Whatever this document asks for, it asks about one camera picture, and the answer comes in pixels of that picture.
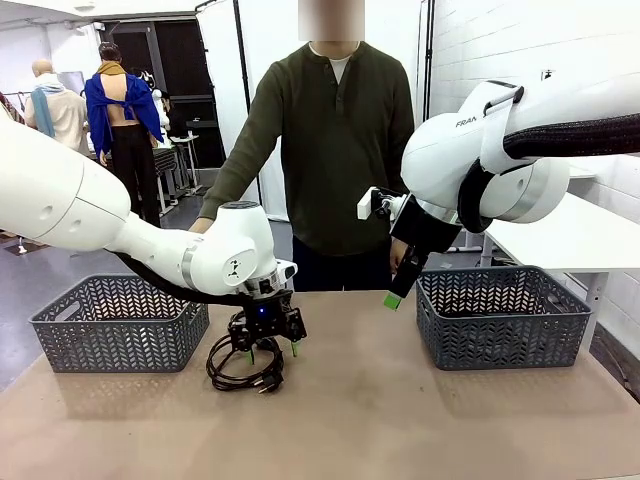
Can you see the white standing desk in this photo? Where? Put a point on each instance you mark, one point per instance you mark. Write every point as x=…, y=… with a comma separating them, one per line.
x=185, y=139

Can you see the small white table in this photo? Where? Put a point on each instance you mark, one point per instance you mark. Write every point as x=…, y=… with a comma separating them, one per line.
x=582, y=172

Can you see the black stand pole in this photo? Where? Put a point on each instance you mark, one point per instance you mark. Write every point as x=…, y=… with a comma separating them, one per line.
x=428, y=50

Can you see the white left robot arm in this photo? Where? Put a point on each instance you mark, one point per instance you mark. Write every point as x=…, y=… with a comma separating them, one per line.
x=50, y=190

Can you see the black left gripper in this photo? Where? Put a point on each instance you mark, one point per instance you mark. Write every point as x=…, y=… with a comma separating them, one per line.
x=267, y=315

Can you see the large white table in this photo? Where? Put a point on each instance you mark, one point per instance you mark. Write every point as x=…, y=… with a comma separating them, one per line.
x=550, y=235

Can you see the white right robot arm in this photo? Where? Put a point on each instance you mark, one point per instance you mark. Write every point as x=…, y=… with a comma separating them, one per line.
x=440, y=155

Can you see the black tripod stand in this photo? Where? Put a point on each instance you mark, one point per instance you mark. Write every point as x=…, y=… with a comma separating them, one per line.
x=548, y=75

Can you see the person's right hand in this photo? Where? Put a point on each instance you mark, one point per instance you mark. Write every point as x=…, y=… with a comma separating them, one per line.
x=202, y=226

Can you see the white humanoid figure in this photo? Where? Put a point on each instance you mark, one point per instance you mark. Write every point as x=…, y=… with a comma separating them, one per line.
x=159, y=102

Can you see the mannequin with blue garment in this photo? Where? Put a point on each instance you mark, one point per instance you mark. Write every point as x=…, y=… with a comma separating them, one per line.
x=100, y=100

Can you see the seated person in dark clothes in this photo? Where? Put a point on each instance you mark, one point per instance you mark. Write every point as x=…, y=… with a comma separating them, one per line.
x=175, y=120

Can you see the black perforated table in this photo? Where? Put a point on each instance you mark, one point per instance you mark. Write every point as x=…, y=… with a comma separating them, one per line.
x=167, y=162

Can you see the person in green sweater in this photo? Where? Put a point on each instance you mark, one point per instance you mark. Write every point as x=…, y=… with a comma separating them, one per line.
x=340, y=150

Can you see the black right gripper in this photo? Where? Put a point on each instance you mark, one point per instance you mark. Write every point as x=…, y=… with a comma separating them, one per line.
x=425, y=225

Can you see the person's left hand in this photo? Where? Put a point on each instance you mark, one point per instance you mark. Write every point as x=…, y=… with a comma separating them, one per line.
x=396, y=257

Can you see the mannequin with beige shirt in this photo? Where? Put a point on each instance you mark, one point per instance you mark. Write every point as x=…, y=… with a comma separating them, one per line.
x=65, y=120

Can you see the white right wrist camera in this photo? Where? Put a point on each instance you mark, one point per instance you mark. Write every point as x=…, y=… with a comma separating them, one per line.
x=367, y=205

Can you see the grey plastic lattice basket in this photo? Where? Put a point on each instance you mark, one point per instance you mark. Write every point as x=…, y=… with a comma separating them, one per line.
x=500, y=350
x=125, y=350

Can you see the white backdrop screen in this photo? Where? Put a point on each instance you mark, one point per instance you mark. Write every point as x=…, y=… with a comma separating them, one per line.
x=220, y=100

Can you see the person's right forearm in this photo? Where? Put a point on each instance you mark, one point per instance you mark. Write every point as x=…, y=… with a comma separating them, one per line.
x=235, y=185

